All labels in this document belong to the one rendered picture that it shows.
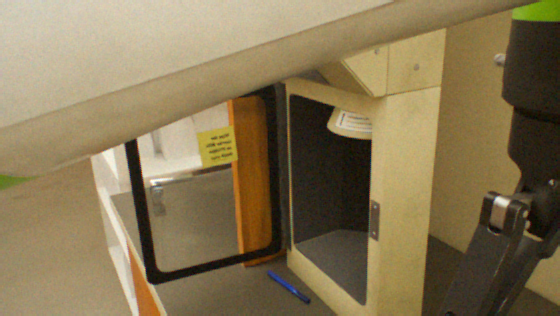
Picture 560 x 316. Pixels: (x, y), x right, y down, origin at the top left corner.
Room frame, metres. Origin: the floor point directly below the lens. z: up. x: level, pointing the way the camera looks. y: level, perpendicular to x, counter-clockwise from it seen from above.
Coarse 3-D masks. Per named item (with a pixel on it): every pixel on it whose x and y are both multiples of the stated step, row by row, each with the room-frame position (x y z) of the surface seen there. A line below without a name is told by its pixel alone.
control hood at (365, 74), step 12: (384, 48) 0.63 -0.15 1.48; (348, 60) 0.60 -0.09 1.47; (360, 60) 0.61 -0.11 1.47; (372, 60) 0.62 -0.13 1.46; (384, 60) 0.63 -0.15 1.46; (324, 72) 0.67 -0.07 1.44; (336, 72) 0.64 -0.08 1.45; (348, 72) 0.60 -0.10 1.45; (360, 72) 0.61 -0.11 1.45; (372, 72) 0.62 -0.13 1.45; (384, 72) 0.63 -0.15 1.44; (324, 84) 0.72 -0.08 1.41; (336, 84) 0.68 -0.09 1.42; (348, 84) 0.64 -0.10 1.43; (360, 84) 0.61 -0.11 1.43; (372, 84) 0.62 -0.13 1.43; (384, 84) 0.63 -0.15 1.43; (372, 96) 0.62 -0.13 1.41
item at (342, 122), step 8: (336, 112) 0.79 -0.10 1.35; (344, 112) 0.76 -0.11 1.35; (352, 112) 0.75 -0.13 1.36; (336, 120) 0.77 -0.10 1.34; (344, 120) 0.75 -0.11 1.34; (352, 120) 0.74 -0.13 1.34; (360, 120) 0.73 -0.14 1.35; (368, 120) 0.73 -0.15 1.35; (328, 128) 0.79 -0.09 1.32; (336, 128) 0.76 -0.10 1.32; (344, 128) 0.75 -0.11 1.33; (352, 128) 0.74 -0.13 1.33; (360, 128) 0.73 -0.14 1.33; (368, 128) 0.72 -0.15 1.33; (352, 136) 0.73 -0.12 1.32; (360, 136) 0.72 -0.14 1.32; (368, 136) 0.72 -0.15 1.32
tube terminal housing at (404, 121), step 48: (432, 48) 0.67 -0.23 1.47; (288, 96) 0.88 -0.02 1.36; (336, 96) 0.74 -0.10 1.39; (384, 96) 0.63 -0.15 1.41; (432, 96) 0.67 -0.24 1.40; (288, 144) 0.89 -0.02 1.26; (384, 144) 0.63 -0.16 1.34; (432, 144) 0.68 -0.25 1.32; (384, 192) 0.63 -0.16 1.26; (384, 240) 0.63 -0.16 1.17; (336, 288) 0.73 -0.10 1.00; (384, 288) 0.64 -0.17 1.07
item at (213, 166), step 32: (256, 96) 0.88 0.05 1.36; (160, 128) 0.80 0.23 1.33; (192, 128) 0.83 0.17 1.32; (224, 128) 0.85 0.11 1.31; (256, 128) 0.87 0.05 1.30; (160, 160) 0.80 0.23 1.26; (192, 160) 0.82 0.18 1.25; (224, 160) 0.85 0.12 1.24; (256, 160) 0.87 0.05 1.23; (192, 192) 0.82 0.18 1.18; (224, 192) 0.85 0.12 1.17; (256, 192) 0.87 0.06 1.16; (160, 224) 0.80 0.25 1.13; (192, 224) 0.82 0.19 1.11; (224, 224) 0.84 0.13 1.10; (256, 224) 0.87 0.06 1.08; (160, 256) 0.79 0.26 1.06; (192, 256) 0.82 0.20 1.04; (224, 256) 0.84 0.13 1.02
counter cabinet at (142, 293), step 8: (128, 248) 1.36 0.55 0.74; (136, 264) 1.24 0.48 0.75; (136, 272) 1.27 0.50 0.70; (136, 280) 1.30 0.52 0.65; (144, 280) 1.14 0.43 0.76; (136, 288) 1.33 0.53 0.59; (144, 288) 1.16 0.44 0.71; (136, 296) 1.36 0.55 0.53; (144, 296) 1.19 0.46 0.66; (152, 296) 1.05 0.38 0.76; (144, 304) 1.21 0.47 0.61; (152, 304) 1.07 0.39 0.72; (144, 312) 1.24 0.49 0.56; (152, 312) 1.09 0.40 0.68
